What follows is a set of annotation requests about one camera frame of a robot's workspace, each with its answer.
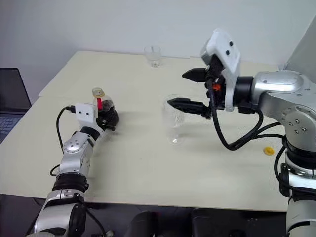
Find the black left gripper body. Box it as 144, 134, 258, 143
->
95, 113, 110, 132

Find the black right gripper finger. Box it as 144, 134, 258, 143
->
167, 97, 212, 121
182, 68, 207, 83

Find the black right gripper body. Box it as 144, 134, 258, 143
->
203, 55, 227, 117

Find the clear bottle with dark drink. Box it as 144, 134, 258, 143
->
91, 87, 121, 129

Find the clear plastic cup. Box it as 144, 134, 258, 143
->
161, 93, 187, 146

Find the clear glass tumbler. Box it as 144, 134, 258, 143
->
144, 46, 163, 69

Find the dark laptop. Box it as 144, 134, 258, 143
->
0, 68, 33, 144

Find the grey panel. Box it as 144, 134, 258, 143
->
278, 22, 316, 72

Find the grey robot body shell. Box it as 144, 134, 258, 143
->
27, 228, 72, 237

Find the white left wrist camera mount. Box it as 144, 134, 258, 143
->
75, 102, 99, 128

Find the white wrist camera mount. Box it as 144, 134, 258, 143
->
200, 28, 241, 112
75, 102, 99, 128

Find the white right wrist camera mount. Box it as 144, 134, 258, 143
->
200, 28, 241, 112

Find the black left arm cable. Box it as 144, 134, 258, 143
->
56, 105, 76, 151

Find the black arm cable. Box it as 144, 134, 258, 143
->
206, 74, 287, 151
56, 105, 76, 151

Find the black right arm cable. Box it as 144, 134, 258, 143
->
206, 74, 287, 151

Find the black left shoulder cable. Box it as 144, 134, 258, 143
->
50, 164, 107, 237

